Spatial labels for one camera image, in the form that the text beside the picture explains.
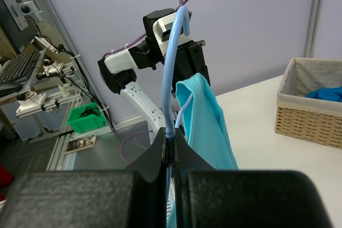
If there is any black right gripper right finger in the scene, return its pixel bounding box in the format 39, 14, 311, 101
174, 130, 332, 227

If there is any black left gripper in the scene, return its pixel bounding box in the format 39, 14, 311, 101
171, 40, 211, 97

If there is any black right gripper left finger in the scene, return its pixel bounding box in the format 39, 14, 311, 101
1, 129, 168, 227

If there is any light blue wire hanger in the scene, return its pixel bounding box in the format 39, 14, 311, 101
162, 5, 193, 205

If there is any light blue t shirt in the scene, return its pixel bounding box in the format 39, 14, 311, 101
167, 73, 238, 227

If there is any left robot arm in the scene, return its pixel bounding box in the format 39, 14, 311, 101
98, 37, 210, 133

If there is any green plastic bin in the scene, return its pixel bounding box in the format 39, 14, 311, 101
66, 103, 107, 133

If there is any wicker basket with liner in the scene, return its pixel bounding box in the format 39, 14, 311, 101
275, 58, 341, 148

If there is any dark blue cloth in basket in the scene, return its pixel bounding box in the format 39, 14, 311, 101
306, 87, 342, 102

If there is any black keyboard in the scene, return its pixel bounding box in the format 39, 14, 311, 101
1, 50, 40, 84

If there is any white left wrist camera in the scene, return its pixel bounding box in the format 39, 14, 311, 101
152, 12, 176, 56

